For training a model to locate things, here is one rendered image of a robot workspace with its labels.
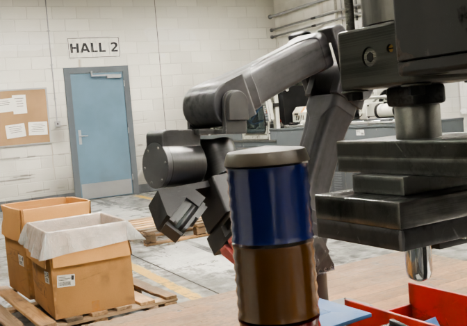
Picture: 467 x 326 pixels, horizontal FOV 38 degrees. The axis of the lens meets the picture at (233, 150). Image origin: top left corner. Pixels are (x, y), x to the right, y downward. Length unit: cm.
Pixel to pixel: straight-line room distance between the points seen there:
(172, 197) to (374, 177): 33
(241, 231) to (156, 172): 54
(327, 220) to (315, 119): 47
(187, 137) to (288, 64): 20
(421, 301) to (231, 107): 38
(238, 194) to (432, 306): 70
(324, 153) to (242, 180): 72
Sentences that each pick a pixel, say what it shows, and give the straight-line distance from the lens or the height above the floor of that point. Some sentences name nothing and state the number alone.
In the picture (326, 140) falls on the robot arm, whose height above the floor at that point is 116.
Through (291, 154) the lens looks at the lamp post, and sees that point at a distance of 30.
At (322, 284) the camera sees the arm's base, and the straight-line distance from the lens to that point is 101.
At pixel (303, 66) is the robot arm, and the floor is 127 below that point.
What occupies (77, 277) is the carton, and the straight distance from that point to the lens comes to 407.
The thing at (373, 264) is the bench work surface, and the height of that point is 90.
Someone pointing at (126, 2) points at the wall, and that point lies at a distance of 1209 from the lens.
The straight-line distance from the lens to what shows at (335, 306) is 79.
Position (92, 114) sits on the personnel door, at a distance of 1166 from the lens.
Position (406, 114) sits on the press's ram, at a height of 120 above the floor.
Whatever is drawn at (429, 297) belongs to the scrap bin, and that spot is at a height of 95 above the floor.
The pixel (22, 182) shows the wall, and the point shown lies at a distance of 1144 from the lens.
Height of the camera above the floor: 121
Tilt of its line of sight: 3 degrees down
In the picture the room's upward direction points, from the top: 5 degrees counter-clockwise
